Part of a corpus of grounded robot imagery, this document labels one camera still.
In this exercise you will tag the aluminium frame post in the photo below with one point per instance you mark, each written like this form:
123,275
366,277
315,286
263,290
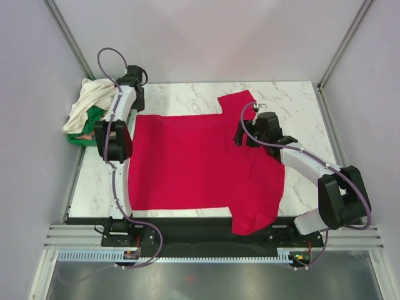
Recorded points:
68,36
345,42

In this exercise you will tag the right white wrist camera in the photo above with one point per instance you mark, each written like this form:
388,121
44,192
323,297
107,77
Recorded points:
259,107

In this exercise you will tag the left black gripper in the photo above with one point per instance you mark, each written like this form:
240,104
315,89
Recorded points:
140,105

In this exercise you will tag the red t shirt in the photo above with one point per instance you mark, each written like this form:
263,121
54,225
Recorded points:
192,162

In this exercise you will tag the green t shirt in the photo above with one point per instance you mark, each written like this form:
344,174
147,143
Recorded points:
92,120

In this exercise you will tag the right aluminium frame post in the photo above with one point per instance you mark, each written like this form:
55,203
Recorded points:
345,42

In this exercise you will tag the aluminium front rail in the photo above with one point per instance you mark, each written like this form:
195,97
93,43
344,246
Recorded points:
85,237

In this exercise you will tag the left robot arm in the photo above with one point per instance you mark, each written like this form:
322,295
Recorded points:
114,141

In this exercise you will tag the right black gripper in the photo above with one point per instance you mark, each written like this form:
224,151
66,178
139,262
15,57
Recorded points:
238,136

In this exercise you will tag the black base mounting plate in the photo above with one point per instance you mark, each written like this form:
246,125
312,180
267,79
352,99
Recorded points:
197,236

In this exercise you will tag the left aluminium frame post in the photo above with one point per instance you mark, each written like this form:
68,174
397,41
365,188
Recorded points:
68,36

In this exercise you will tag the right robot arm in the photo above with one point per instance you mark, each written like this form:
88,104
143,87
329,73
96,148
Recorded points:
341,193

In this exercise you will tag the cream white t shirt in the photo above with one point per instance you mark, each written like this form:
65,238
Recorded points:
99,93

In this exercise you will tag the white slotted cable duct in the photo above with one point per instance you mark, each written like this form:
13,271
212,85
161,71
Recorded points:
124,256

